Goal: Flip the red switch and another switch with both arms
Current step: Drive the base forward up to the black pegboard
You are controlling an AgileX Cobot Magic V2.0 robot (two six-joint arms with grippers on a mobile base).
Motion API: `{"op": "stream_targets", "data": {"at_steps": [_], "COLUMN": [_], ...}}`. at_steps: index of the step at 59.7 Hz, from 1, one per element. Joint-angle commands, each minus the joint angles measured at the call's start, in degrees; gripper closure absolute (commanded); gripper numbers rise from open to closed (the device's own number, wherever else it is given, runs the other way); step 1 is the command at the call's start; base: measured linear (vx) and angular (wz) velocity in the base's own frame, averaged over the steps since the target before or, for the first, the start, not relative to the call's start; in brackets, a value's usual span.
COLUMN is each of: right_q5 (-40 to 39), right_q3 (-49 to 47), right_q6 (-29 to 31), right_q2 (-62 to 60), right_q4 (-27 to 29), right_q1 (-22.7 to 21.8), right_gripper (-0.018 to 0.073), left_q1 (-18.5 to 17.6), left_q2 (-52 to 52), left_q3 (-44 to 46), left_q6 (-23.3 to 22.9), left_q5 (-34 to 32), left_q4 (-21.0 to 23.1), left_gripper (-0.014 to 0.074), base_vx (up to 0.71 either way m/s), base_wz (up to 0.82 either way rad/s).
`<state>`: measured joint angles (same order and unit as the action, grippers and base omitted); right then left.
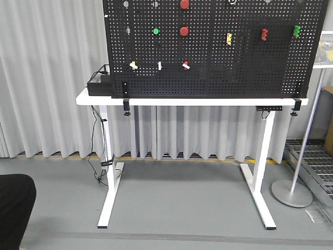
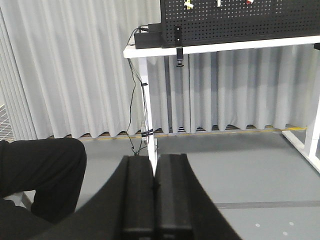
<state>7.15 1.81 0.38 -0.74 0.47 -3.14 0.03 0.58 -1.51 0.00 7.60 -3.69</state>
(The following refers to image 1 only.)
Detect black open tray box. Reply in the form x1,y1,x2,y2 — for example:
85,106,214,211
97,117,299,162
87,64,112,96

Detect black perforated pegboard panel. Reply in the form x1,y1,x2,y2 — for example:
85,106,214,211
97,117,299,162
103,1,329,98

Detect desk height control panel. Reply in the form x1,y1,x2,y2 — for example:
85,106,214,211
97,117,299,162
256,106,283,111

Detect lower red push button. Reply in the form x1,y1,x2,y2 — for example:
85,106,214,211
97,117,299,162
180,27,189,36

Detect red push button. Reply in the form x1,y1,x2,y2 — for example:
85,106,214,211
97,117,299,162
180,0,189,10
180,27,189,36

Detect white standing desk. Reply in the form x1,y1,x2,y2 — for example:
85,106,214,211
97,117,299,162
75,88,309,230

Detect upper red push button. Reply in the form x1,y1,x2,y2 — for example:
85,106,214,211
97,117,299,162
180,0,189,10

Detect grey curtain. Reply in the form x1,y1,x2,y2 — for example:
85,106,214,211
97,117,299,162
0,0,323,165

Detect silver floor stand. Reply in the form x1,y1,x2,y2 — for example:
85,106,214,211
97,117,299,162
271,68,326,208

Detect metal grate racks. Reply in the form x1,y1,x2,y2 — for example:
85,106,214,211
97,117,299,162
278,140,332,223

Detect black object bottom left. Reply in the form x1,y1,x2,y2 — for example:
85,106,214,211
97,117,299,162
1,174,36,249

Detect left black clamp bracket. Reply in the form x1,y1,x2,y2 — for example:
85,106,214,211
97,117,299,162
122,82,131,116

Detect black clamp bracket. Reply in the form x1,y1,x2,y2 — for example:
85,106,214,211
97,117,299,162
122,82,131,116
290,81,304,118

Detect red toggle switch lower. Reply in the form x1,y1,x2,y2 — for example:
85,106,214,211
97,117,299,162
182,61,190,70

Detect yellow toggle switch left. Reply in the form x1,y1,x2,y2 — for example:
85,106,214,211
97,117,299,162
130,61,138,70

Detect black power cable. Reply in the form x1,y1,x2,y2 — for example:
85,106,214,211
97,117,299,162
87,105,123,187

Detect yellow handle switch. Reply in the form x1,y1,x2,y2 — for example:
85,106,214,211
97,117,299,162
226,33,233,46

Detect right black clamp bracket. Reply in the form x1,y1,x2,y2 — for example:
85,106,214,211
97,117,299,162
290,81,304,118

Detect red handle switch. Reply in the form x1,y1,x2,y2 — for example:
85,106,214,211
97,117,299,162
261,29,268,41

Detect green handle switch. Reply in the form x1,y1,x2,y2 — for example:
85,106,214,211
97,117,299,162
293,25,302,38

